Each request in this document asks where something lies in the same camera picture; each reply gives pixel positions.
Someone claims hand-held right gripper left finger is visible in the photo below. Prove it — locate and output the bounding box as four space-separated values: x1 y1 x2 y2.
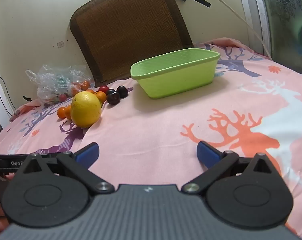
15 142 115 196

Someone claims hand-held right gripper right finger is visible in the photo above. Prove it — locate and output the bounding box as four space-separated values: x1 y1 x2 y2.
182 141 282 194

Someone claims large yellow lemon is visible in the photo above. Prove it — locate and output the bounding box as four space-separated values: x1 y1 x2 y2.
70 92 103 128

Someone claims green plastic basin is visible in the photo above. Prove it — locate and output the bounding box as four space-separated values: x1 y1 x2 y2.
130 48 221 100

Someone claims clear plastic bag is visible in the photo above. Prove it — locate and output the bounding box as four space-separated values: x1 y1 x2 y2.
25 64 95 107

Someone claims brown woven seat cushion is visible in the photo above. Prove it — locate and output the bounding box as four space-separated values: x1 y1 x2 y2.
70 0 194 87

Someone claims white framed glass door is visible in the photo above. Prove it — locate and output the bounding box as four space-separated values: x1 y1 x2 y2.
237 0 302 78

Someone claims thin black cable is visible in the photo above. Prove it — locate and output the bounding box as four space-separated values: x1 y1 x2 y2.
0 67 16 117

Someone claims white power cable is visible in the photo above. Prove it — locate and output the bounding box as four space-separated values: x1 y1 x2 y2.
197 0 272 60

